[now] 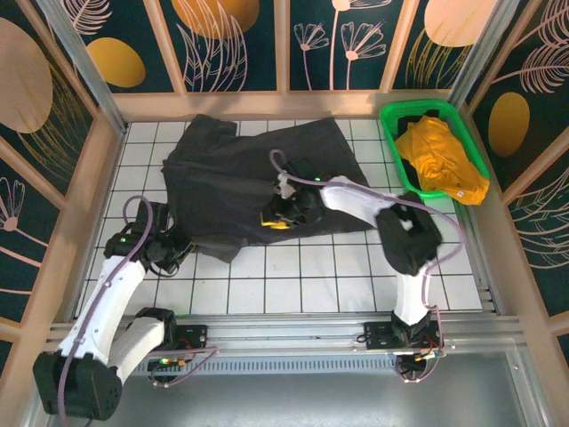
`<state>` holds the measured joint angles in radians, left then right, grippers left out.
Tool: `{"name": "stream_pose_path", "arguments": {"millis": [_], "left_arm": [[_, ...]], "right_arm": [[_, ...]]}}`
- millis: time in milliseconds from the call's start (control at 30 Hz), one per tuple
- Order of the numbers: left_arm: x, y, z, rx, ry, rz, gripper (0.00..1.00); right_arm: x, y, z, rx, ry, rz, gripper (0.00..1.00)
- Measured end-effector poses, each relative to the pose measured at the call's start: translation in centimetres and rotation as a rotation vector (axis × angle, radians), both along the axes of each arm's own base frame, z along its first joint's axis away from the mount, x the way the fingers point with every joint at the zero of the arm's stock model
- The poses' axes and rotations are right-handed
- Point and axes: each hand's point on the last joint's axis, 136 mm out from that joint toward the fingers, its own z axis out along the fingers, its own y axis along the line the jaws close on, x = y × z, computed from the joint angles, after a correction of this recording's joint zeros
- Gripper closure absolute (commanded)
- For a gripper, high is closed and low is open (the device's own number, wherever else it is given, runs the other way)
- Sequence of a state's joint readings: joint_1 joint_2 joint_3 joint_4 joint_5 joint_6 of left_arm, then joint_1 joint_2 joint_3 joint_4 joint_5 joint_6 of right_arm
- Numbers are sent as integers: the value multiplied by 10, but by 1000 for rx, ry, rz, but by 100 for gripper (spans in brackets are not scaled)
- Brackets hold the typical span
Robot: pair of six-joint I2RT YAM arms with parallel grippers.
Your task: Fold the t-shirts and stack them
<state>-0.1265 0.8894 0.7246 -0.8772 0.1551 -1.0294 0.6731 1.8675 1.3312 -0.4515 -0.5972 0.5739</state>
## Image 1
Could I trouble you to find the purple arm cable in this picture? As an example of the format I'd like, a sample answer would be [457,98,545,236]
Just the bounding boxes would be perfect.
[268,149,467,384]
[57,197,219,422]

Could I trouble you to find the perforated metal strip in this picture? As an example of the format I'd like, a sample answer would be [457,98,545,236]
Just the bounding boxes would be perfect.
[128,357,401,377]

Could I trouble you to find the sheet metal tray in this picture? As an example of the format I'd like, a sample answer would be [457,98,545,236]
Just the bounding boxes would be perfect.
[26,350,552,427]

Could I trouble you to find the aluminium corner post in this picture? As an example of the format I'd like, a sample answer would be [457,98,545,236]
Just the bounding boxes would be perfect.
[447,0,513,108]
[36,0,131,135]

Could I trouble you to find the green plastic basket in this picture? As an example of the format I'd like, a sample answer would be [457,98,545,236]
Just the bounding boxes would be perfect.
[379,99,492,200]

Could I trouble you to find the yellow t-shirt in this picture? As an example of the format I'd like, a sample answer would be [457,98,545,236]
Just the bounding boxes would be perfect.
[394,115,491,206]

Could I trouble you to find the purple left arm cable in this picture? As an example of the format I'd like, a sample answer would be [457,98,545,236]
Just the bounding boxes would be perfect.
[57,197,219,422]

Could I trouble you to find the aluminium mounting rail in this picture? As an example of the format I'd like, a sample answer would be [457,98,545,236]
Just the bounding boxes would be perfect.
[42,312,529,358]

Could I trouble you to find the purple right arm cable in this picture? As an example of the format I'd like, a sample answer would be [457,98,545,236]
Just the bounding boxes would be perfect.
[268,149,467,384]

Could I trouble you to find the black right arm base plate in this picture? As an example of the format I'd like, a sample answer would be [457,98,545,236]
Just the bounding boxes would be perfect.
[363,320,446,356]

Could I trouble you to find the dark grey t-shirt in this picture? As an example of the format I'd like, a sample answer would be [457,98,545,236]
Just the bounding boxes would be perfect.
[160,113,371,264]

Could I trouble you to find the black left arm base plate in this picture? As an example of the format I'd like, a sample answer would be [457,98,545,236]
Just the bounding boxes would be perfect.
[168,323,211,355]

